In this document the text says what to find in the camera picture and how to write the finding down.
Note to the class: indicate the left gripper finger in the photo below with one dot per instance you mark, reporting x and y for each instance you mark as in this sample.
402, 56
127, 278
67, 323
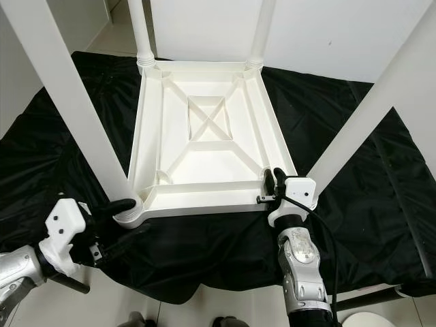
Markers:
119, 205
131, 236

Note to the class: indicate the white plastic table top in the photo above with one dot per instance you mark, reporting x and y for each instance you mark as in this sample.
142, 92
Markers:
211, 170

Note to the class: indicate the black cloth table cover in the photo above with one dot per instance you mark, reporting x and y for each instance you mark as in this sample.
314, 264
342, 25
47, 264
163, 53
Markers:
368, 225

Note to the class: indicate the white plastic table leg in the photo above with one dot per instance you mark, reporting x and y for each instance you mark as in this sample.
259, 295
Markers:
138, 27
262, 27
68, 88
375, 109

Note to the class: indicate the grey robot right foot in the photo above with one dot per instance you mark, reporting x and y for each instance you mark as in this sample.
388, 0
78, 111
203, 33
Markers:
229, 322

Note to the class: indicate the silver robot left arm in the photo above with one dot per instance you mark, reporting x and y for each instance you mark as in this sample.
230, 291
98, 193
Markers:
20, 269

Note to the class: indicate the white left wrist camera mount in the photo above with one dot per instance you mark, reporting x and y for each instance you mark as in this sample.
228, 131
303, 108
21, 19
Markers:
65, 218

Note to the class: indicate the grey robot foot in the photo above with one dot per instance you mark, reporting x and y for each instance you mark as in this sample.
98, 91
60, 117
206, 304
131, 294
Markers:
136, 321
229, 322

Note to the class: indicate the white round stool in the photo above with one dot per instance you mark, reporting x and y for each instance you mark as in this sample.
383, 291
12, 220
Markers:
368, 321

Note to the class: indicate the grey robot left foot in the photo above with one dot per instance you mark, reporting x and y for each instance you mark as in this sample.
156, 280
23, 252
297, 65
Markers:
136, 321

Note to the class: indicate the black metal table leg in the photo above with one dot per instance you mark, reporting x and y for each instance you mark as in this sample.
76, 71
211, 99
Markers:
375, 296

